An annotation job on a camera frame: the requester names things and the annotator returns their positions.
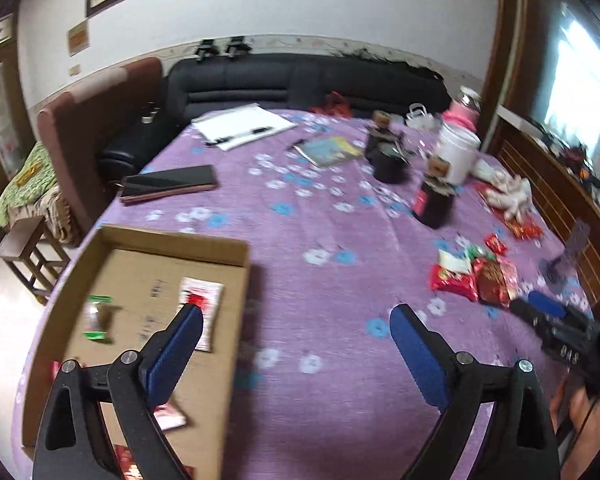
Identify small red candy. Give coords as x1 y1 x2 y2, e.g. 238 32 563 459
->
483 233 508 256

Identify green candy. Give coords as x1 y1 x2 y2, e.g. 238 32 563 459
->
465 244 496 261

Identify clear green edged snack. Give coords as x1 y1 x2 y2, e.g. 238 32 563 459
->
82 295 117 344

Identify small white red snack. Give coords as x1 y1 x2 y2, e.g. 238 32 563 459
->
178 278 224 352

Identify red candy wrapper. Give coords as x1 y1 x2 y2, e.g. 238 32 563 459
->
114 444 143 480

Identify pink long snack pack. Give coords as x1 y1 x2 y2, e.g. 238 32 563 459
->
152 402 187 432

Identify person's right hand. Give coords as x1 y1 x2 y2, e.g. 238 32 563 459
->
560 387 600 479

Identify black phone stand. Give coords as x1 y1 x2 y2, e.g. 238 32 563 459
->
539 219 591 287

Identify large dark red snack pack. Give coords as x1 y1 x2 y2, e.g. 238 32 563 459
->
471 257 518 309

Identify red foil bag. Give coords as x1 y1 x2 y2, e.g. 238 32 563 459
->
474 182 544 240

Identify cream white snack pack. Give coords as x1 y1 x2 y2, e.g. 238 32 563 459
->
438 249 472 274

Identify red rectangular snack pack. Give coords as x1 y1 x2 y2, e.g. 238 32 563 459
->
429 264 478 302

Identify white cotton gloves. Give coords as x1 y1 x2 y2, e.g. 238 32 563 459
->
471 162 532 222

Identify wooden cabinet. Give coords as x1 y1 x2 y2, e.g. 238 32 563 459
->
489 106 600 315

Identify cardboard box tray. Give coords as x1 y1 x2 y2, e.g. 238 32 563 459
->
12 224 250 479

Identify white plastic jar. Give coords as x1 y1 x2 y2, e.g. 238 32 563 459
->
434 122 481 185

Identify wooden stool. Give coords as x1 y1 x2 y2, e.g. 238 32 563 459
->
0 217 70 304

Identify pink thermos bottle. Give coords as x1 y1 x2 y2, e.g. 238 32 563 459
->
442 86 481 131

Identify purple floral tablecloth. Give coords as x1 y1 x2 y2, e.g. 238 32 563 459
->
9 108 600 480

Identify white plastic bag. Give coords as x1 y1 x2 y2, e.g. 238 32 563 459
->
405 103 440 132

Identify rear black jar with cork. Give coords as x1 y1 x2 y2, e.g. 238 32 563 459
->
364 110 403 162

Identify small green booklet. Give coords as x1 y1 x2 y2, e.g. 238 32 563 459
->
294 136 363 168

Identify green floral blanket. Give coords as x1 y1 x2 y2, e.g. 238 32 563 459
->
0 141 57 228

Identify red bag on sofa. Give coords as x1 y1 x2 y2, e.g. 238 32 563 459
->
310 91 353 119

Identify black leather sofa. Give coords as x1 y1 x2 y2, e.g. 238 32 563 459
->
96 53 452 184

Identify wooden glass door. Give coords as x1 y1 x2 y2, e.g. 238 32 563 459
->
0 10 35 196

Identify brown armchair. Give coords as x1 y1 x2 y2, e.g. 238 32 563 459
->
38 58 163 234

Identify black pen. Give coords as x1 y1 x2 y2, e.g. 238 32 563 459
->
204 127 273 146

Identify white paper notebook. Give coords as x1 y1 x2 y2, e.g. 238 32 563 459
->
190 103 297 152

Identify black clamp on sofa right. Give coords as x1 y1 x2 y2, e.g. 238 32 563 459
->
225 36 252 58

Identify black clamp on sofa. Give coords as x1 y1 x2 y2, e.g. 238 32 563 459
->
225 36 252 58
194 39 220 63

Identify black clamp on sofa left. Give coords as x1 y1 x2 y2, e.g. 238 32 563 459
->
194 39 220 63

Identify small wall plaque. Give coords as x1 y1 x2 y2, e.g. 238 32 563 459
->
67 20 90 56

